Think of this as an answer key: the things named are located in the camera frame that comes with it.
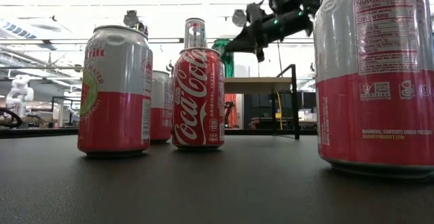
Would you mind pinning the white Celsius Peach Vibe can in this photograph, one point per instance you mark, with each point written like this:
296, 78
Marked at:
195, 34

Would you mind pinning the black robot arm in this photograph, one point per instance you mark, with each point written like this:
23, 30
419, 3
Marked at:
229, 110

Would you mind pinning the white box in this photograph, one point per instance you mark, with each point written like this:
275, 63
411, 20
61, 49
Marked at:
306, 116

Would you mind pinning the green Sprite can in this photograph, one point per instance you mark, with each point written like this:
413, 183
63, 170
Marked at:
229, 64

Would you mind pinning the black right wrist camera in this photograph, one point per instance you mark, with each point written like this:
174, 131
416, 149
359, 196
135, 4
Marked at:
254, 13

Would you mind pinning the round dark ceiling fixture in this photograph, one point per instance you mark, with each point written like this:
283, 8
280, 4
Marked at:
130, 17
237, 18

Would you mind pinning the red backdrop panel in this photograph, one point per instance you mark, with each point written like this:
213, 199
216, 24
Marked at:
236, 112

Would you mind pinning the black table frame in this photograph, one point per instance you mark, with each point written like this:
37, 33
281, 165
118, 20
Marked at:
34, 133

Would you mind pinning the white slotted ceiling duct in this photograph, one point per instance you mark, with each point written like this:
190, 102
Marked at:
17, 30

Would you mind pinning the red Coca-Cola can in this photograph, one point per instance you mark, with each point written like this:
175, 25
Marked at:
198, 98

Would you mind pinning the black metal desk frame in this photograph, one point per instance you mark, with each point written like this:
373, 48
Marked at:
52, 112

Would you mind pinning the white robot figure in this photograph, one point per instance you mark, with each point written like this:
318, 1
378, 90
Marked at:
18, 93

